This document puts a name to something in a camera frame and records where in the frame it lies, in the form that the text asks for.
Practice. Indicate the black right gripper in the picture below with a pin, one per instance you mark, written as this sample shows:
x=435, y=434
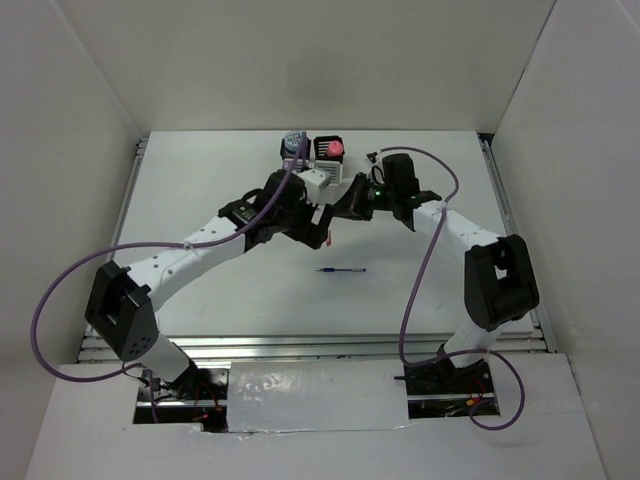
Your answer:
x=348, y=205

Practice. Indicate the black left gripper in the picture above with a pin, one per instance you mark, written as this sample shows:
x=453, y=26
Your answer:
x=309, y=233

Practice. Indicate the blue pen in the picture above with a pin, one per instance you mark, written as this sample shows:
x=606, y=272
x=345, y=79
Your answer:
x=340, y=270

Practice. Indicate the pink capped bottle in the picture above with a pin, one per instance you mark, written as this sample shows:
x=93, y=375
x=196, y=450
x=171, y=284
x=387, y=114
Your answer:
x=334, y=149

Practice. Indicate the blue glue jar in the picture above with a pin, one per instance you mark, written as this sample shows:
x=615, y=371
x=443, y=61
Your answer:
x=297, y=136

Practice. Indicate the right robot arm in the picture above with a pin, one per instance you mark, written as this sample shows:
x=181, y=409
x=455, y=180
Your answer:
x=499, y=284

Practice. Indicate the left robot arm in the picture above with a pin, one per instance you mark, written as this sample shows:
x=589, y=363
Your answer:
x=124, y=301

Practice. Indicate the white right slotted container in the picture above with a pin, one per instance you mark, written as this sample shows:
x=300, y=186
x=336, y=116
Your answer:
x=333, y=168

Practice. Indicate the white slotted container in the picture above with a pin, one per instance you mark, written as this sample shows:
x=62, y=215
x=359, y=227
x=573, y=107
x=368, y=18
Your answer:
x=333, y=168
x=291, y=164

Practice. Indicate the black right slotted container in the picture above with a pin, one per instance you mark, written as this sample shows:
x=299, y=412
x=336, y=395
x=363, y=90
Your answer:
x=320, y=143

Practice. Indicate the black slotted container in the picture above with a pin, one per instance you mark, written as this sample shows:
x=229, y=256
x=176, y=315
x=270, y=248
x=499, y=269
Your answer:
x=320, y=143
x=289, y=148

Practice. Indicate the white left slotted container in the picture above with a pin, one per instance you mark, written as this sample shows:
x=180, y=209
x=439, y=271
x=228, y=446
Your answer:
x=291, y=164

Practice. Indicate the black left slotted container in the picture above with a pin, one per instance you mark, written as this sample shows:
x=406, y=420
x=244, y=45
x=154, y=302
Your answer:
x=289, y=148

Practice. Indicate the white foil front panel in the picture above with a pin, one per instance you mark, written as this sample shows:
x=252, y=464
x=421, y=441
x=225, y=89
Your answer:
x=316, y=396

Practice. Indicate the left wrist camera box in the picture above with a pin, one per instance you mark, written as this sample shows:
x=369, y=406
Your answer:
x=315, y=182

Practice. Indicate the aluminium front rail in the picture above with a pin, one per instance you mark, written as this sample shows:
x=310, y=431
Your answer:
x=94, y=349

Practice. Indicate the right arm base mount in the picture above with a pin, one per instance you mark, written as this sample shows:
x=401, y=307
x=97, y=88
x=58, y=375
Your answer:
x=441, y=390

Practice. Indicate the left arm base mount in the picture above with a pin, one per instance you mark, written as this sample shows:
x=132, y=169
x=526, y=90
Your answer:
x=203, y=403

